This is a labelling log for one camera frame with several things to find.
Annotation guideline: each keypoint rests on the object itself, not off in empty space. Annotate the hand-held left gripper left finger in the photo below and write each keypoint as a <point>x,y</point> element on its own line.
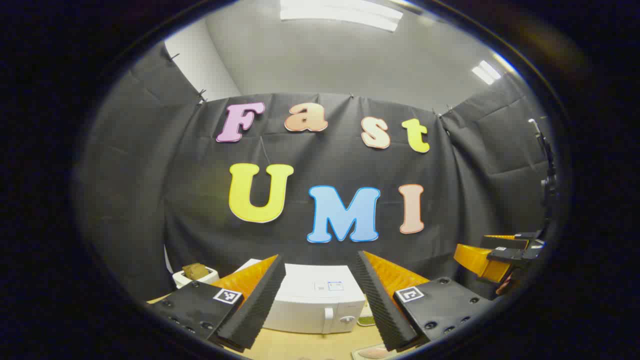
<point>260,300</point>

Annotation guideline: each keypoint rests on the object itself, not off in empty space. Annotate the round breaded patty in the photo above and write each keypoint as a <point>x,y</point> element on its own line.
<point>374,353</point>

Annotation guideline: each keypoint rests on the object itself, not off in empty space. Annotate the white microwave oven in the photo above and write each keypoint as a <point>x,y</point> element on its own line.
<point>310,305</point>

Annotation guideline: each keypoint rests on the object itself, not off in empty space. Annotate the white toaster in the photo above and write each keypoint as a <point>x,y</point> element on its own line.
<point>210,276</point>

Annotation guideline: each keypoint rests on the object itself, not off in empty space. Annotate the small ceiling light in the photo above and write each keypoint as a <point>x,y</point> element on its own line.
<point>486,72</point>

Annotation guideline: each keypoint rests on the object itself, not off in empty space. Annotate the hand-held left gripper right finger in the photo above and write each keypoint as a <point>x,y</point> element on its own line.
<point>375,295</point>

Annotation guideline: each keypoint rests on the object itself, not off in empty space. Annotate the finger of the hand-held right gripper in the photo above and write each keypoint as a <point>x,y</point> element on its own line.
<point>477,260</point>
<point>505,242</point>

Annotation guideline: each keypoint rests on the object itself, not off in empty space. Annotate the long ceiling light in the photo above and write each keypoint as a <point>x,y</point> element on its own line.
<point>340,12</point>

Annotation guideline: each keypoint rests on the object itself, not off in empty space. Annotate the small divided snack dish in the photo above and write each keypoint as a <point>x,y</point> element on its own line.
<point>366,320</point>

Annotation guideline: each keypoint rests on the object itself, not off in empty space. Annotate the white rectangular plate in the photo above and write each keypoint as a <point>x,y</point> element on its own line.
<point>356,354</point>

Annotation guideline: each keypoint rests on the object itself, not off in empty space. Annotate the brown toast slice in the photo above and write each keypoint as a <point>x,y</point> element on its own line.
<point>195,271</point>

